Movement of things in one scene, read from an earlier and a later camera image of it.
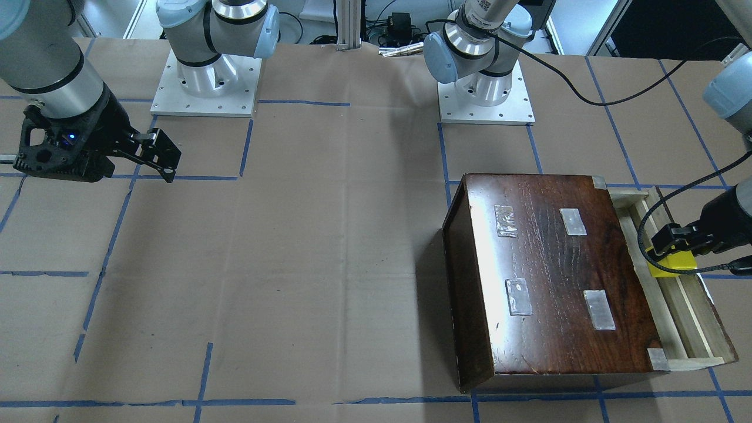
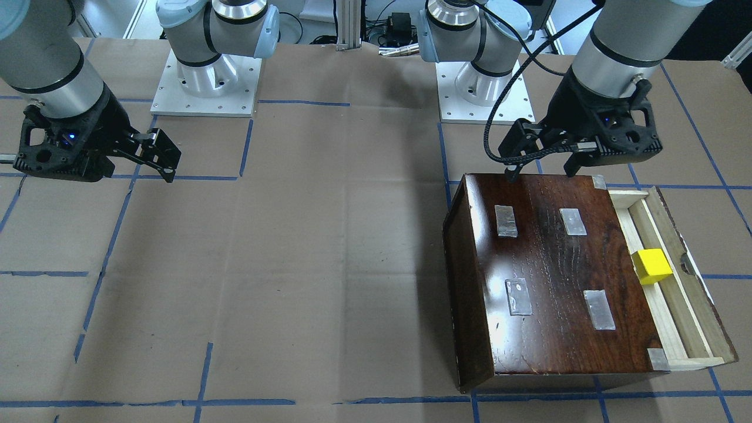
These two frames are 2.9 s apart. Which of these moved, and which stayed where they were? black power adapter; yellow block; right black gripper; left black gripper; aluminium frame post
Moved: left black gripper; yellow block
Stayed: black power adapter; right black gripper; aluminium frame post
